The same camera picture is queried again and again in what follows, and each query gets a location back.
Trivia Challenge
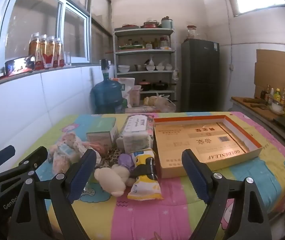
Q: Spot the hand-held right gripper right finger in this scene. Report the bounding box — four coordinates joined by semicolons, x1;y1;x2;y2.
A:
182;149;273;240

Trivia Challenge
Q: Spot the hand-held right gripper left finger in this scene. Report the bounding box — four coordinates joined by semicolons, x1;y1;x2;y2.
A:
9;149;97;240

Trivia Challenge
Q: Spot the cream plush toy pink dress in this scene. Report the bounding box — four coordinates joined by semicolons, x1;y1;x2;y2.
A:
94;165;130;197

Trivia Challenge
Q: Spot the pale patterned cloth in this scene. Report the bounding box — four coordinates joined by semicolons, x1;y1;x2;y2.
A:
49;132;88;174

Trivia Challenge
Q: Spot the pink cloth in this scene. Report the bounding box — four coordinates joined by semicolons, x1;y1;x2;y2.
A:
90;142;108;155

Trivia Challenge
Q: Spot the leopard print cloth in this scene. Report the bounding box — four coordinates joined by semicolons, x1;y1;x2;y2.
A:
100;147;125;168

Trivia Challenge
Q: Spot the purple soft item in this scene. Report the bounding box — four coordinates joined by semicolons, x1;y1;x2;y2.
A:
117;153;135;173

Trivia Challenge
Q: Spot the yellow white cartoon packet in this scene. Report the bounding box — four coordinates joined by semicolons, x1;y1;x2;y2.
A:
127;149;163;200

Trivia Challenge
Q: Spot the mint green carton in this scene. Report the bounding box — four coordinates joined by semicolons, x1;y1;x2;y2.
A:
86;118;119;150

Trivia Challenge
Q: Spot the floral tissue pack white label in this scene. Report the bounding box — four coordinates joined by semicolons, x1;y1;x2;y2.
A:
116;115;155;154

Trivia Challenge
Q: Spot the plastic bag of food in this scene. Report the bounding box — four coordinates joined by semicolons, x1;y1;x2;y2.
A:
144;94;177;113

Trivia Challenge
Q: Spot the blue water jug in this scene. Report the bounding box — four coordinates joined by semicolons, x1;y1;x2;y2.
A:
90;79;123;114

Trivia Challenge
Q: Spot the dark fridge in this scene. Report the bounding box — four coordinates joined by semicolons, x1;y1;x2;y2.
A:
181;39;220;113

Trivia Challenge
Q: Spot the white pink plastic container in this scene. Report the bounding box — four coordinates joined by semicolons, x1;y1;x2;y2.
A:
130;85;142;107

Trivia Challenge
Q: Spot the black cooking pot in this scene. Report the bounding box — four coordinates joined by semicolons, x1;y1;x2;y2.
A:
153;80;177;90

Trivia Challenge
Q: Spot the white bag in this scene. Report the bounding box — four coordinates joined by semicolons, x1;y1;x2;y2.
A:
119;77;135;98

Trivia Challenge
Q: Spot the dark pot orange lid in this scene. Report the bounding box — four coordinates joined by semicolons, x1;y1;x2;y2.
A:
137;79;152;91

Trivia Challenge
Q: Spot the amber drink bottle red label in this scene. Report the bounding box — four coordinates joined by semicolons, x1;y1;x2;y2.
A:
29;32;40;70
38;34;48;69
46;36;56;68
54;38;65;67

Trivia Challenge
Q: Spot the black water pump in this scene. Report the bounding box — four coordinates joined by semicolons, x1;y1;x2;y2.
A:
100;59;111;80

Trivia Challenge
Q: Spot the group of condiment bottles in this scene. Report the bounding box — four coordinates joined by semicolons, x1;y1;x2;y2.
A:
261;85;285;118

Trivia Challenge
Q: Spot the grey metal shelf rack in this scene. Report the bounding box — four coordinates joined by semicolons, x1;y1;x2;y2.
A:
113;27;177;113

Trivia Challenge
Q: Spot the cardboard sheet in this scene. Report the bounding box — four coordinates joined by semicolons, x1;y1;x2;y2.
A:
254;49;285;105

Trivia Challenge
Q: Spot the green tray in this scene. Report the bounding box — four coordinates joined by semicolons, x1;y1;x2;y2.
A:
119;44;143;50

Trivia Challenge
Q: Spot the sliding window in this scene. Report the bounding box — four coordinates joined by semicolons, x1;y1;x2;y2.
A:
0;0;91;70

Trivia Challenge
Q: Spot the glass jar red lid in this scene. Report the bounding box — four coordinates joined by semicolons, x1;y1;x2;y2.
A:
186;25;197;40

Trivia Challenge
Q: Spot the teal enamel pot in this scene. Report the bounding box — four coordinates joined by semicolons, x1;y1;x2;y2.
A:
161;17;173;29

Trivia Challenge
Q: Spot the red lidded pot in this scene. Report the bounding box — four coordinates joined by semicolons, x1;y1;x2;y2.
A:
142;20;160;28

